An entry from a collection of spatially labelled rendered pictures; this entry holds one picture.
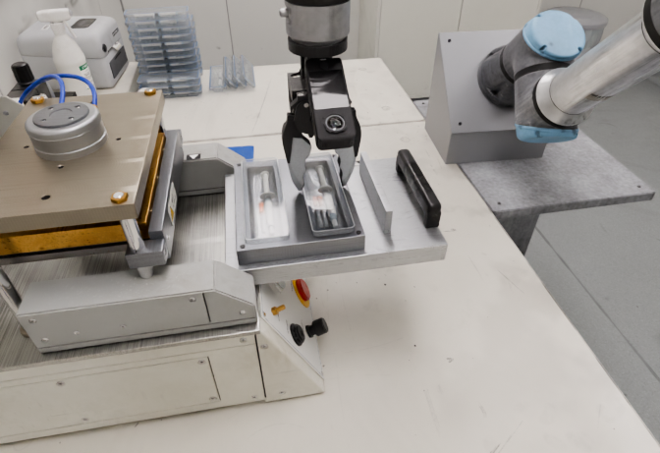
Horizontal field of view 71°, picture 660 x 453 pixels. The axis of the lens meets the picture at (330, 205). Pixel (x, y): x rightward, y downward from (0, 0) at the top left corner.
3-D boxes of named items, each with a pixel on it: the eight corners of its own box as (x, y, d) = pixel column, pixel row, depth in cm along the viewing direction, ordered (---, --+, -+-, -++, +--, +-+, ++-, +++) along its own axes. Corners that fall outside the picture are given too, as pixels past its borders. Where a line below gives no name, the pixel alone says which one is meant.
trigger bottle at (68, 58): (66, 105, 132) (30, 15, 116) (70, 93, 138) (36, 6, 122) (99, 101, 134) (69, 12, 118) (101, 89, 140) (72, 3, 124)
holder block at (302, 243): (239, 265, 58) (236, 251, 57) (236, 176, 74) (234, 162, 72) (364, 249, 61) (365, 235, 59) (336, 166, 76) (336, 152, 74)
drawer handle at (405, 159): (425, 228, 64) (429, 206, 61) (395, 169, 75) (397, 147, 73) (439, 227, 64) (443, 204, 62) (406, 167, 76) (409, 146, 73)
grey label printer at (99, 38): (33, 92, 138) (9, 35, 128) (59, 67, 154) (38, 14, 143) (117, 89, 140) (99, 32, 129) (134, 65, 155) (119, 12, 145)
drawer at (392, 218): (229, 293, 60) (220, 250, 55) (228, 193, 77) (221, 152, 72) (444, 263, 64) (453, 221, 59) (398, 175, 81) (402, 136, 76)
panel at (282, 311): (323, 380, 69) (259, 317, 58) (299, 245, 92) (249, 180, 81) (335, 374, 69) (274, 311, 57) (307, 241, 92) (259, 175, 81)
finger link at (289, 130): (308, 159, 64) (323, 103, 59) (310, 166, 63) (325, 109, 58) (275, 155, 63) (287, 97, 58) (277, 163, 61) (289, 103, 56)
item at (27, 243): (-3, 266, 52) (-46, 199, 46) (53, 160, 69) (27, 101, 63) (156, 248, 54) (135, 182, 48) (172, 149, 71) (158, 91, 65)
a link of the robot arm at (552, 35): (551, 36, 105) (589, 3, 91) (554, 93, 103) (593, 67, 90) (500, 33, 104) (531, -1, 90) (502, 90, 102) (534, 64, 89)
